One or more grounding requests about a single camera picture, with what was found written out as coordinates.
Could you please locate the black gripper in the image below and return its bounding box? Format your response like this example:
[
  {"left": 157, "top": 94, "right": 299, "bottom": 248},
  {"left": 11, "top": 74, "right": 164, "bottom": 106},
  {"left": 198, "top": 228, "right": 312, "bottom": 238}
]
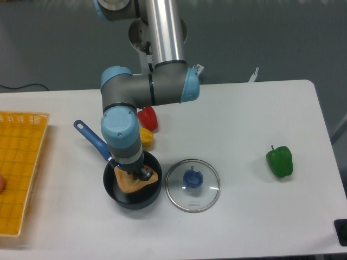
[{"left": 108, "top": 157, "right": 152, "bottom": 181}]

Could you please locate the triangle bread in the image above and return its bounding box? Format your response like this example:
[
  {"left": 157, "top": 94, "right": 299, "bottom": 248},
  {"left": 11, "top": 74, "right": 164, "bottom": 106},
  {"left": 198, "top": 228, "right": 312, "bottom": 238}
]
[{"left": 114, "top": 165, "right": 159, "bottom": 193}]

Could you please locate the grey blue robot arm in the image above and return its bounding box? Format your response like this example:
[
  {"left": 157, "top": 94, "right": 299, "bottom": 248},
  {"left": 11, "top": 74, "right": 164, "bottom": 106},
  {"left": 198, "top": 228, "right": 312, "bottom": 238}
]
[{"left": 94, "top": 1, "right": 200, "bottom": 181}]

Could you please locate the yellow bell pepper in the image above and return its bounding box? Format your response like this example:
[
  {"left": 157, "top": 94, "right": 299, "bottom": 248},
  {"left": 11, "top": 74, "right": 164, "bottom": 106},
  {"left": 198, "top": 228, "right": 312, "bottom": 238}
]
[{"left": 139, "top": 127, "right": 154, "bottom": 151}]

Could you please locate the glass lid blue knob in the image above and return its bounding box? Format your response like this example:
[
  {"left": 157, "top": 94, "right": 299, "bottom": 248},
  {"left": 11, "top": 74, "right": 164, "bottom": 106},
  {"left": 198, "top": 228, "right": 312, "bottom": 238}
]
[{"left": 165, "top": 159, "right": 221, "bottom": 213}]

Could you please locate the red bell pepper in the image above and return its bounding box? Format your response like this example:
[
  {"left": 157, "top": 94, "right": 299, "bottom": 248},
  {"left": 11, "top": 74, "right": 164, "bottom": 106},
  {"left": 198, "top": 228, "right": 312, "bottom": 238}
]
[{"left": 138, "top": 107, "right": 158, "bottom": 132}]

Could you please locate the yellow woven basket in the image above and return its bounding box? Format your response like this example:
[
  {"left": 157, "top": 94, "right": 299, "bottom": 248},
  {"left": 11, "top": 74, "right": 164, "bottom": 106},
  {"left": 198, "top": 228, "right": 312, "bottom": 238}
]
[{"left": 1, "top": 111, "right": 50, "bottom": 237}]

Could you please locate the green bell pepper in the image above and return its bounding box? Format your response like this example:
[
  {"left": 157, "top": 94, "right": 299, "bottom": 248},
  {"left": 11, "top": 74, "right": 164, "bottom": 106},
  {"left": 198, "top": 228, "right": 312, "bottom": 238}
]
[{"left": 266, "top": 145, "right": 293, "bottom": 178}]

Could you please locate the black table corner device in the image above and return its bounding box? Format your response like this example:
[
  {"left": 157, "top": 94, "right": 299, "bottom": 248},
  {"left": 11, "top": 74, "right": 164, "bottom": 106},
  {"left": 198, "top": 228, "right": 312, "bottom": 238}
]
[{"left": 334, "top": 219, "right": 347, "bottom": 246}]

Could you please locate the dark pan blue handle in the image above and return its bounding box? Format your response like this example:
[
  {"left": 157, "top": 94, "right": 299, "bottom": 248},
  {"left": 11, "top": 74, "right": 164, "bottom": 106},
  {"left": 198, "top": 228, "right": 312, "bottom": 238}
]
[{"left": 74, "top": 120, "right": 162, "bottom": 210}]

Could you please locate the black cable on floor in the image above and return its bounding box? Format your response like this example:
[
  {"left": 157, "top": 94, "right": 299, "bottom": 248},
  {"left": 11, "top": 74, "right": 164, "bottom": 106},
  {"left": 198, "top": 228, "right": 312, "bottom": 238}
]
[{"left": 0, "top": 83, "right": 50, "bottom": 91}]

